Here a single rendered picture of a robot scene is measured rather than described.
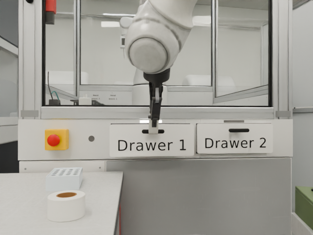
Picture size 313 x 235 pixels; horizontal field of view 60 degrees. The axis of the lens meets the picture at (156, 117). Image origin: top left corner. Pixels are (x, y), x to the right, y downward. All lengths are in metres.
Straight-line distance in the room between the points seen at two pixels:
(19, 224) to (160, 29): 0.43
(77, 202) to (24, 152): 0.55
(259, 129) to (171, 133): 0.35
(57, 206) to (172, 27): 0.39
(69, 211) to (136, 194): 0.51
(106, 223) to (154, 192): 0.52
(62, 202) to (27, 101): 0.58
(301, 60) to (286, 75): 1.76
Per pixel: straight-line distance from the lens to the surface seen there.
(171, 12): 0.52
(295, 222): 0.62
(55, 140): 0.96
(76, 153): 1.02
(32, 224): 0.57
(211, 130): 1.02
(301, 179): 2.93
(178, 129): 0.94
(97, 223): 0.53
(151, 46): 0.48
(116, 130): 0.93
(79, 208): 0.56
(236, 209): 1.12
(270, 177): 1.15
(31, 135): 1.06
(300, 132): 2.89
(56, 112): 1.03
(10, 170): 1.95
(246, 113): 1.09
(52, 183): 0.77
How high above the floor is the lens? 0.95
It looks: level
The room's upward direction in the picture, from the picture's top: straight up
